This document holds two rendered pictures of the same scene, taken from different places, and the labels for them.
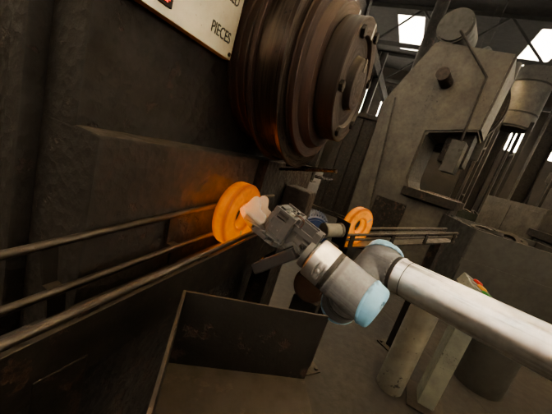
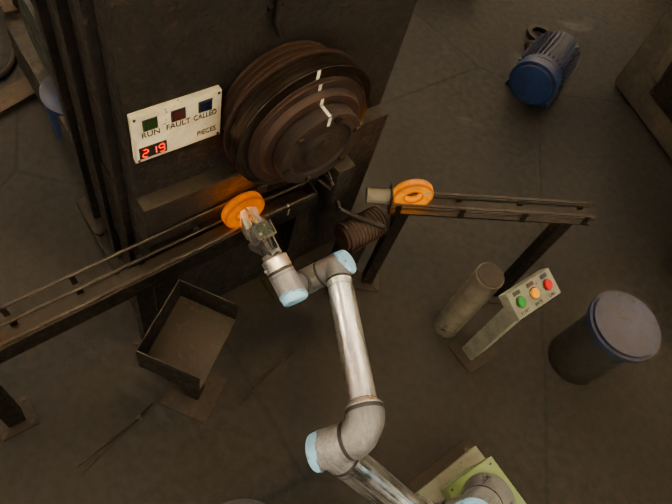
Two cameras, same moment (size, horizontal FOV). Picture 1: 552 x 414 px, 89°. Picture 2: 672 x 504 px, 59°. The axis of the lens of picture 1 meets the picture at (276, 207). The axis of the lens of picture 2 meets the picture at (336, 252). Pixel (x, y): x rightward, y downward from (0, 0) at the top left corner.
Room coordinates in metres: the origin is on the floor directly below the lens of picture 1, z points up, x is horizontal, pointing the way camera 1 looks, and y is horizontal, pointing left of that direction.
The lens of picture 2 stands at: (-0.32, -0.54, 2.45)
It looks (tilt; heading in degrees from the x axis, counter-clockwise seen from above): 58 degrees down; 15
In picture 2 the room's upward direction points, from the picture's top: 21 degrees clockwise
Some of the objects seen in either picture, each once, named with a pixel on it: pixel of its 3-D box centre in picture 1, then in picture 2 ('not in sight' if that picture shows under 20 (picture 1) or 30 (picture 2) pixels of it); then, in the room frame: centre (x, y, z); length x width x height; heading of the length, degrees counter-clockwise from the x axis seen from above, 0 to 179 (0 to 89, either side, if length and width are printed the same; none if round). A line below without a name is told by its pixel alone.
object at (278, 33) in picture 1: (312, 75); (300, 122); (0.79, 0.01, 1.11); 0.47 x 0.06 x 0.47; 158
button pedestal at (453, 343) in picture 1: (452, 346); (501, 323); (1.14, -0.93, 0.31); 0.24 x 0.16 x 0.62; 158
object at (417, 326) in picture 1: (410, 341); (466, 302); (1.17, -0.76, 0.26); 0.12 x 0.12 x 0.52
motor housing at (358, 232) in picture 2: (301, 321); (352, 253); (1.05, -0.24, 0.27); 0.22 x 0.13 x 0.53; 158
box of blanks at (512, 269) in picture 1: (493, 271); not in sight; (2.57, -2.11, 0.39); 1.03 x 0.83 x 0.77; 83
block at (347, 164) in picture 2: (291, 218); (333, 178); (1.01, -0.07, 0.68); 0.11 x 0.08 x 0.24; 68
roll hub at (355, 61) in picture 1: (347, 83); (318, 145); (0.75, -0.08, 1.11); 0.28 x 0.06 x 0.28; 158
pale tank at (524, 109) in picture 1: (496, 157); not in sight; (8.13, -5.30, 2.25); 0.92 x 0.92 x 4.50
